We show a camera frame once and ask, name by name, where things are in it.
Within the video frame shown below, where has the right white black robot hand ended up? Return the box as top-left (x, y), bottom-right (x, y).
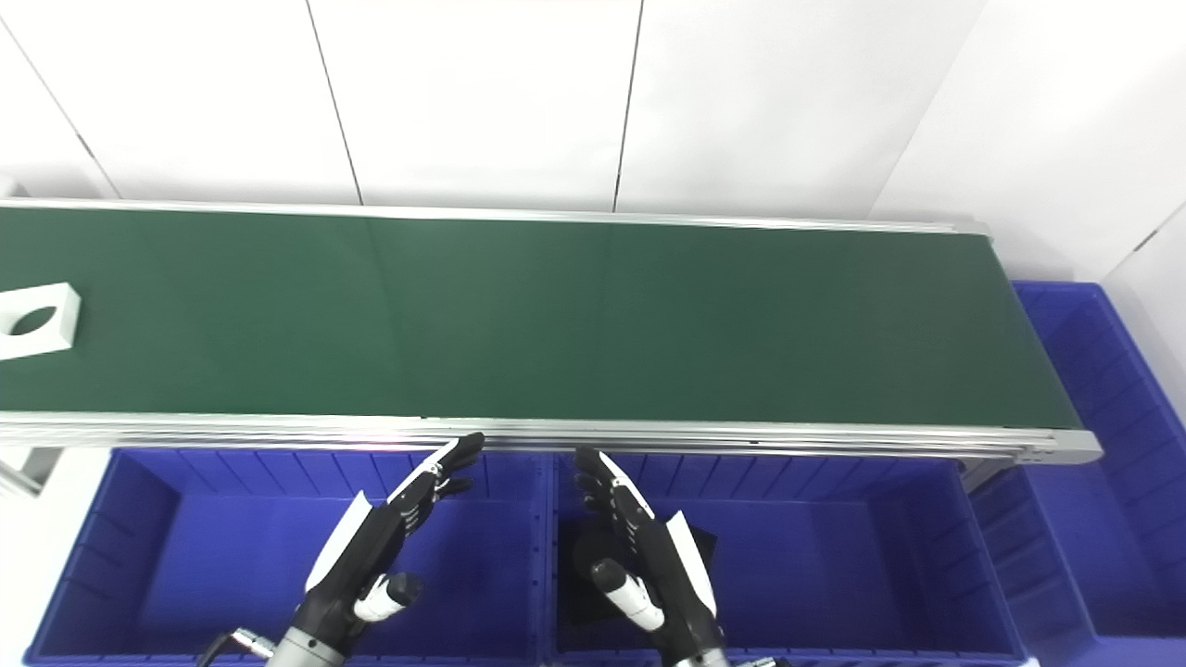
top-left (573, 447), bottom-right (728, 663)

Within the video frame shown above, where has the white square part with hole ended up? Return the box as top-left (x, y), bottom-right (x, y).
top-left (0, 283), bottom-right (82, 362)

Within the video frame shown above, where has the blue bin with black part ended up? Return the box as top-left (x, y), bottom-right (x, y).
top-left (551, 452), bottom-right (1029, 667)

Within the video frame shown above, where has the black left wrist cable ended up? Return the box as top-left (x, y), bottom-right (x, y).
top-left (195, 628), bottom-right (277, 667)

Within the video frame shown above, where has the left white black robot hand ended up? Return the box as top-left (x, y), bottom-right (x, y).
top-left (295, 432), bottom-right (487, 640)

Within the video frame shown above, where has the green conveyor belt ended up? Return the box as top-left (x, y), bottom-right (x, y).
top-left (0, 206), bottom-right (1083, 432)

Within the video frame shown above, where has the empty blue plastic bin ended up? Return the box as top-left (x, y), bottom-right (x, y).
top-left (968, 281), bottom-right (1186, 667)

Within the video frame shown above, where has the aluminium conveyor leg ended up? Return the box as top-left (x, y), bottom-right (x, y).
top-left (959, 460), bottom-right (1006, 494)
top-left (0, 447), bottom-right (61, 497)

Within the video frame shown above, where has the black flat part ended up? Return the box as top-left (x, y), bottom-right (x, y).
top-left (559, 517), bottom-right (720, 631)

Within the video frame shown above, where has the blue bin with white parts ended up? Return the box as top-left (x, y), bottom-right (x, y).
top-left (23, 447), bottom-right (557, 667)

